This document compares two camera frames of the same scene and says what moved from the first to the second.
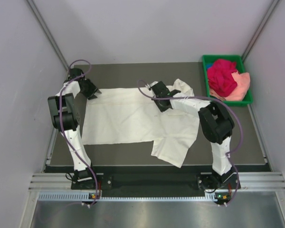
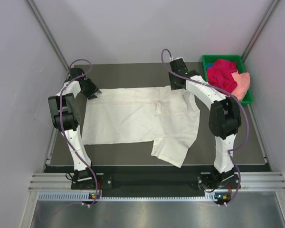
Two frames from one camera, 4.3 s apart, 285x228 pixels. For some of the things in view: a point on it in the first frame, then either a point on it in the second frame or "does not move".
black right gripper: x=162 y=109 to x=173 y=86
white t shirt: x=131 y=115 does not move
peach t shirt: x=243 y=81 does not move
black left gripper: x=93 y=89 does not move
